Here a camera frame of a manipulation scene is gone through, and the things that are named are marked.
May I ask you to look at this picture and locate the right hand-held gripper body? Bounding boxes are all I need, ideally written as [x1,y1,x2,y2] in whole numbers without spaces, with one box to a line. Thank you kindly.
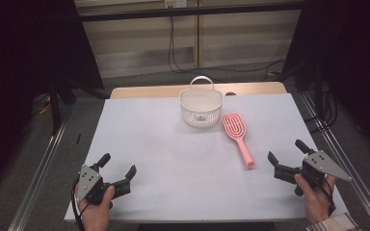
[302,150,353,187]

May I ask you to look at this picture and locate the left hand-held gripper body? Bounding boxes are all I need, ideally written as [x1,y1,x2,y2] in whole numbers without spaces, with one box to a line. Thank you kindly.
[76,165,112,205]

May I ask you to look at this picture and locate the pink hairbrush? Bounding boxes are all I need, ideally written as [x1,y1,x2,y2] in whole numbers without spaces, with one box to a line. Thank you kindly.
[221,113,256,168]

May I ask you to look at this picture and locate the white perforated plastic basket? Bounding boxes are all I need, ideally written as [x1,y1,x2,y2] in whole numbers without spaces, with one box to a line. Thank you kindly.
[178,75,225,128]

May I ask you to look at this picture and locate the person's left hand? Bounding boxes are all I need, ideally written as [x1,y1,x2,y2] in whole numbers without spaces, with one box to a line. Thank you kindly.
[76,185,116,231]

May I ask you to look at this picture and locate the person's right hand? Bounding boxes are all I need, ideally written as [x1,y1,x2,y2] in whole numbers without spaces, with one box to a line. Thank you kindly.
[294,173,336,225]

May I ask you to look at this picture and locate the white board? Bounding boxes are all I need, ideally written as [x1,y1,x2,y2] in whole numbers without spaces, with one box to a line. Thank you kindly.
[64,92,350,223]

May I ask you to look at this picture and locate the black metal stand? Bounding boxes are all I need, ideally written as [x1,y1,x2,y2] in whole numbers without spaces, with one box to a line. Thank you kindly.
[48,76,78,136]

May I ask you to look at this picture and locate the black curtain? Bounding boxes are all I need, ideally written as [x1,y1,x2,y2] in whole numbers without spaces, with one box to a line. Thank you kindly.
[0,0,104,196]
[282,0,370,158]

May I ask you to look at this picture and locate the black horizontal bar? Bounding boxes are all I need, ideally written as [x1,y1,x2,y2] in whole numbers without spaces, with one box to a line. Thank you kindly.
[78,2,304,23]

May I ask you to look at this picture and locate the metal floor rail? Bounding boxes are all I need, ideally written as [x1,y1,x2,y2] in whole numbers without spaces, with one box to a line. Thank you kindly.
[301,92,370,231]
[8,105,74,231]

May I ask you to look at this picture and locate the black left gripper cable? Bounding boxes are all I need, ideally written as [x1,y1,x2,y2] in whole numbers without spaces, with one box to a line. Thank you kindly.
[70,179,90,231]

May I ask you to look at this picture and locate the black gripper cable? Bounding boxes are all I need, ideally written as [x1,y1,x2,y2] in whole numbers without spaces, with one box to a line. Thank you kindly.
[70,179,90,231]
[321,179,337,217]

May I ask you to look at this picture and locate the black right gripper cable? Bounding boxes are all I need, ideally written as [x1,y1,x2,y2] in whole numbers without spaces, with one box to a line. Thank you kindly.
[321,179,337,217]

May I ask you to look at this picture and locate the black floor cables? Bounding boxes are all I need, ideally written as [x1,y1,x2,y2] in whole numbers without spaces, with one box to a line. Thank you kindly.
[304,86,339,133]

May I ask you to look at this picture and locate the black wall cable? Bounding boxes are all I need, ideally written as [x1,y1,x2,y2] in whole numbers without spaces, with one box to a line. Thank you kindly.
[168,15,287,74]

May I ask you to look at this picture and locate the white wall socket box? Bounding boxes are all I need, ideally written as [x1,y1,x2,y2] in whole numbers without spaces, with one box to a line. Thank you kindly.
[164,0,188,9]

